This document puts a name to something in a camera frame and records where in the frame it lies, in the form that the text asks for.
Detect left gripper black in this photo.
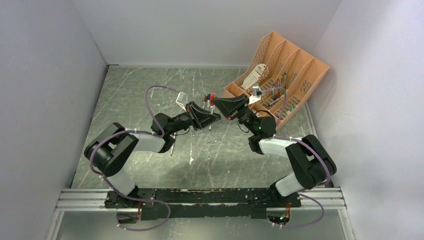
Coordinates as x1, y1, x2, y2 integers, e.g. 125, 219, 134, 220
167, 101, 222, 136

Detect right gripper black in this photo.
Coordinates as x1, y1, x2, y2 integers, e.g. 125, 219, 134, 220
211, 94, 258, 136

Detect white pen brown end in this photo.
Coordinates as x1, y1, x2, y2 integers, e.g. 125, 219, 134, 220
202, 95, 208, 109

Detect white pen blue cap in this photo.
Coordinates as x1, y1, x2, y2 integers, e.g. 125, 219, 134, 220
205, 94, 211, 111

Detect white pen red tip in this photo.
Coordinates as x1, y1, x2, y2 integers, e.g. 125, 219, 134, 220
170, 132, 177, 156

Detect white pen grey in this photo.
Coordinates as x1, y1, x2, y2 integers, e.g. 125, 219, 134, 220
209, 100, 214, 114

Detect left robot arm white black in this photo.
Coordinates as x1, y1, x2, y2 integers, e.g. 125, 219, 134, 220
83, 101, 221, 208

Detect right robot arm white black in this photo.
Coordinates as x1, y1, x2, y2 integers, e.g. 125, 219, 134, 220
211, 95, 337, 207

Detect pens bundle in organizer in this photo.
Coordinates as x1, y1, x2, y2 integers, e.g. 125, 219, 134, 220
267, 72, 287, 107

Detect orange plastic file organizer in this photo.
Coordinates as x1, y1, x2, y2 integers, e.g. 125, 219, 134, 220
223, 32, 330, 129

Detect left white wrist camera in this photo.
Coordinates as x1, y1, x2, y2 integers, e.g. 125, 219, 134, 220
175, 91, 188, 111

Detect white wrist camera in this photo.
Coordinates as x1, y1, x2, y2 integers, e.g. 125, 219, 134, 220
248, 83, 263, 105
175, 91, 188, 111

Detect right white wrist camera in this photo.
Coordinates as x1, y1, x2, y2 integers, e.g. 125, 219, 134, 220
248, 83, 263, 105

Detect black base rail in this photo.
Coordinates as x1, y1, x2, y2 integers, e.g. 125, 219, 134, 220
104, 187, 301, 221

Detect aluminium frame rail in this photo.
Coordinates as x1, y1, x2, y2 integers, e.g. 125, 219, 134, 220
45, 187, 356, 240

